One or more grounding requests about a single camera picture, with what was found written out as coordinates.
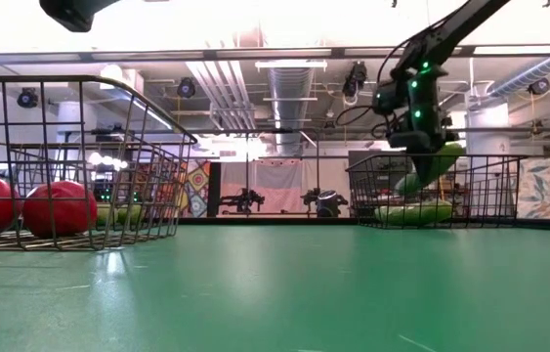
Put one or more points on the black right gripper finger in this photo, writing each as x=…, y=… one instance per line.
x=426, y=163

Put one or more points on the green toy cucumber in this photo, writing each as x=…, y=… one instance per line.
x=416, y=215
x=450, y=156

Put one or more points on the background black robot arm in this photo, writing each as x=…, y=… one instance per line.
x=245, y=200

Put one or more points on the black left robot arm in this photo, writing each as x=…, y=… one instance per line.
x=74, y=12

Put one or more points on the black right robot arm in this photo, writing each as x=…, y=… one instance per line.
x=450, y=34

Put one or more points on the white round column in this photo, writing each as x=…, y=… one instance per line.
x=487, y=129

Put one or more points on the black cylinder with light rim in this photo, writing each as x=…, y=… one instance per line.
x=328, y=205

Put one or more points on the black ceiling spotlight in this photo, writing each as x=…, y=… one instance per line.
x=27, y=98
x=186, y=88
x=539, y=86

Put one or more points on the pale pink hanging sheet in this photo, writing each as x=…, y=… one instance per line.
x=279, y=181

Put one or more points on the white ceiling light panel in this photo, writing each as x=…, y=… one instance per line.
x=291, y=64

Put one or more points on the green table mat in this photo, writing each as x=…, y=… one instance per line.
x=274, y=293

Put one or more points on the colourful patterned poster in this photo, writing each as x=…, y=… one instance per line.
x=198, y=188

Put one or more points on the silver ceiling duct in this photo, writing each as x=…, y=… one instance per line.
x=290, y=107

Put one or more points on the large silver pipe duct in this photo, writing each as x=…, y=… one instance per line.
x=533, y=73

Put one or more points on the grey overhead frame beam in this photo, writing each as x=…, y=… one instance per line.
x=157, y=54

